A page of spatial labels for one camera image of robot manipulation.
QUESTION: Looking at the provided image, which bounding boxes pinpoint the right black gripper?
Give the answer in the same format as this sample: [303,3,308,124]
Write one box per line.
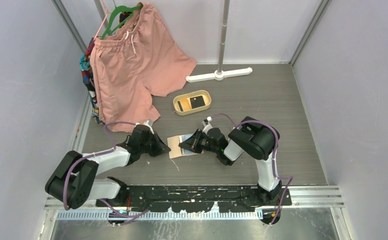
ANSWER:
[179,129,220,154]

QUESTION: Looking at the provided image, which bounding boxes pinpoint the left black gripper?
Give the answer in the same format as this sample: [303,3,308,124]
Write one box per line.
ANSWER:
[140,132,170,159]

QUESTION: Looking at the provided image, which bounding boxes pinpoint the beige leather card holder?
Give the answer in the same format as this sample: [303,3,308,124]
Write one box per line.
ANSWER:
[167,133,197,159]

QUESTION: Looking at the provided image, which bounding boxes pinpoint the gold card with black stripe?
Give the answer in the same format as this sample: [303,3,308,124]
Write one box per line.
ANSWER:
[177,99,191,112]

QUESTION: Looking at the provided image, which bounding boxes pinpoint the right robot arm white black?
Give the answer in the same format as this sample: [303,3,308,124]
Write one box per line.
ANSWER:
[178,116,282,206]

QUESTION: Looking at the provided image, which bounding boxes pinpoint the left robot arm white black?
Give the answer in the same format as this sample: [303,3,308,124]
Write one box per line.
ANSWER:
[44,123,171,210]

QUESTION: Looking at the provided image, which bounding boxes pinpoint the black card in tray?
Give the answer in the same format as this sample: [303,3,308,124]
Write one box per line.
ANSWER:
[189,95,206,109]

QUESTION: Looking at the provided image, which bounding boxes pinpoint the beige oval tray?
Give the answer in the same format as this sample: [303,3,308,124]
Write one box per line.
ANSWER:
[173,90,212,116]

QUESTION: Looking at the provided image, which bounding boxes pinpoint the white rack stand base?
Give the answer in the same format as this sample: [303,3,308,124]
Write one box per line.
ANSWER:
[185,67,253,83]

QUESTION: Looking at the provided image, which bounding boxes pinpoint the pink shorts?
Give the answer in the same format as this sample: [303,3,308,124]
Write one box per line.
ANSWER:
[90,2,197,133]

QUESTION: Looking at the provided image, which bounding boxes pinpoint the colourful patterned garment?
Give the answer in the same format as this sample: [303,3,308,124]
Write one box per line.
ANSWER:
[79,38,102,124]

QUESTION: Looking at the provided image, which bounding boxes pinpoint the grey metal rack pole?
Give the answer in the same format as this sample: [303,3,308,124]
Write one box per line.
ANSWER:
[216,0,230,76]

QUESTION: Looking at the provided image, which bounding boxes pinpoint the green clothes hanger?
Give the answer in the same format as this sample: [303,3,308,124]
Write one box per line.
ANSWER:
[99,3,143,40]

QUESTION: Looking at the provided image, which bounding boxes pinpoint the pink clothes hanger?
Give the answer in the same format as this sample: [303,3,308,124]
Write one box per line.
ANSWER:
[93,0,112,40]

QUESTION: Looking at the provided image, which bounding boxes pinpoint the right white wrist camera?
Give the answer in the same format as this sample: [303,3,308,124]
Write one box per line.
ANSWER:
[202,116,213,134]

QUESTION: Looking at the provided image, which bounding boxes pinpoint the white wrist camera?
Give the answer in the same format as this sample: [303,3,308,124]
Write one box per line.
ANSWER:
[143,119,155,134]
[202,116,213,134]

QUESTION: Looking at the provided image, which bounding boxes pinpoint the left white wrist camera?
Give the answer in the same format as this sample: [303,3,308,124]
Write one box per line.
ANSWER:
[143,119,155,134]

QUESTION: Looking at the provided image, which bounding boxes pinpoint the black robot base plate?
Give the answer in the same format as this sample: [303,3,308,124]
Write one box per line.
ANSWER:
[95,184,293,215]

